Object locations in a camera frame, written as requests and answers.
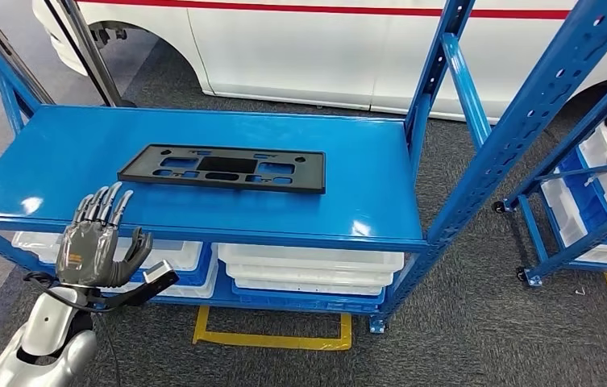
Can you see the robot left hand grey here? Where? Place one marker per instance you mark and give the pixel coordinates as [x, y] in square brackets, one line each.
[87, 256]

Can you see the black plastic plate bracket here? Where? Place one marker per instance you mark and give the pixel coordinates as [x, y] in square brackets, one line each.
[308, 176]

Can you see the robot left arm silver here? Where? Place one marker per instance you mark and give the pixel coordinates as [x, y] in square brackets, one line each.
[52, 320]

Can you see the blue metal shelf rack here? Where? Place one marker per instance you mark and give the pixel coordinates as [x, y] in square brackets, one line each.
[531, 230]
[281, 224]

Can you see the thin black pole disc base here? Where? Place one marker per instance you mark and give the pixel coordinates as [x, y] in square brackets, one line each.
[79, 53]

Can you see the white car red stripe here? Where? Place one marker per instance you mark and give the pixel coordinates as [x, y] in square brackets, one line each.
[308, 48]

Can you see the black camera bracket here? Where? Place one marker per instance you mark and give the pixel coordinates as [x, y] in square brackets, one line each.
[137, 294]

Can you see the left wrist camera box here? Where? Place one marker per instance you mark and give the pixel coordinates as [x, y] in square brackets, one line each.
[158, 271]

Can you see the steel stanchion post dark cap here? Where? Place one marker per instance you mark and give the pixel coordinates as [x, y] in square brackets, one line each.
[14, 60]

